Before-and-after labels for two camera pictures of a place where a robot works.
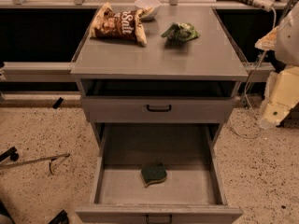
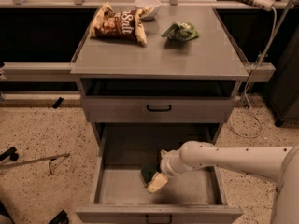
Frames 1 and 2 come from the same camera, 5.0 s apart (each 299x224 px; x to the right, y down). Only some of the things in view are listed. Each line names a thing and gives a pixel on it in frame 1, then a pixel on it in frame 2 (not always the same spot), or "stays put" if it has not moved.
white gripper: (288, 41) to (167, 165)
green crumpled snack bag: (180, 32) stays put
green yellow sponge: (153, 174) stays put
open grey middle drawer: (194, 191) stays put
